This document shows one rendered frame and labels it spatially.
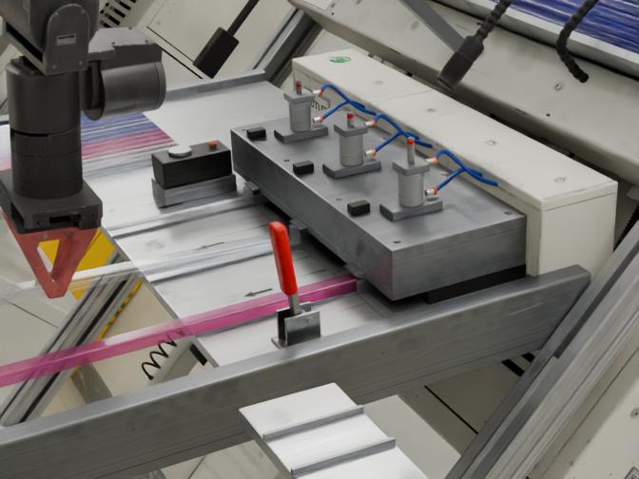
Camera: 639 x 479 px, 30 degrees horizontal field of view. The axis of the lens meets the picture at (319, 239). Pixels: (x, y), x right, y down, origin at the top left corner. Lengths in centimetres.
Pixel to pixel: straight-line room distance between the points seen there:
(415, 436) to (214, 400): 229
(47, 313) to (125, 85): 153
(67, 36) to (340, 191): 30
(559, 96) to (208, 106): 52
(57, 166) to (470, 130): 41
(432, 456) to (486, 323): 212
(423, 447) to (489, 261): 214
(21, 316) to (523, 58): 150
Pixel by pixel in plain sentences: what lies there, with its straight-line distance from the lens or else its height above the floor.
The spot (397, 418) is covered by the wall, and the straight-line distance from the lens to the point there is 324.
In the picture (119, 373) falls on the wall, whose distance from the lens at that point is 436.
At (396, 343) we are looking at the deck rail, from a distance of 96.
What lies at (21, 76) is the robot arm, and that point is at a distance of 97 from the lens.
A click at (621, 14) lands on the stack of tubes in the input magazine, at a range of 112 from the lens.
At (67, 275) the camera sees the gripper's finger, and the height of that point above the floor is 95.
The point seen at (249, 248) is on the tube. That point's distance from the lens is 110.
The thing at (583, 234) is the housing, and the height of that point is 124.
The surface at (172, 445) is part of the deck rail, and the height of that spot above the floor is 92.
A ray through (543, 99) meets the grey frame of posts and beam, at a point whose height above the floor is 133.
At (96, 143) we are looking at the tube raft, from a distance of 139.
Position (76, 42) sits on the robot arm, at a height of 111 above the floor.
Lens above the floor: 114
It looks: 2 degrees down
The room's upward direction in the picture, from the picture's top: 36 degrees clockwise
